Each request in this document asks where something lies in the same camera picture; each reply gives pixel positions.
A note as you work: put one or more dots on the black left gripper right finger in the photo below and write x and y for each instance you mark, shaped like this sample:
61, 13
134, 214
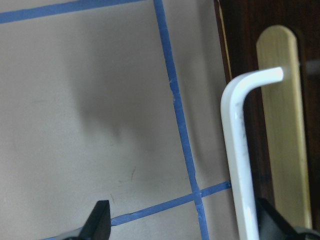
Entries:
272, 226

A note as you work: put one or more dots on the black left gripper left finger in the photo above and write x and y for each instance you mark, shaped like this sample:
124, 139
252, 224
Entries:
96, 227

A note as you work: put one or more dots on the white metal drawer handle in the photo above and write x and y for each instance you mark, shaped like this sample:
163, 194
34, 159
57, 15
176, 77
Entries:
236, 145

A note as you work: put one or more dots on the light wooden drawer slat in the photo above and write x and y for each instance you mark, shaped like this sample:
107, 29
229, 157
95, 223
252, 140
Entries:
277, 46

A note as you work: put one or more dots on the dark wooden drawer cabinet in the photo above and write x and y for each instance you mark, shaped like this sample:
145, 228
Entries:
240, 23

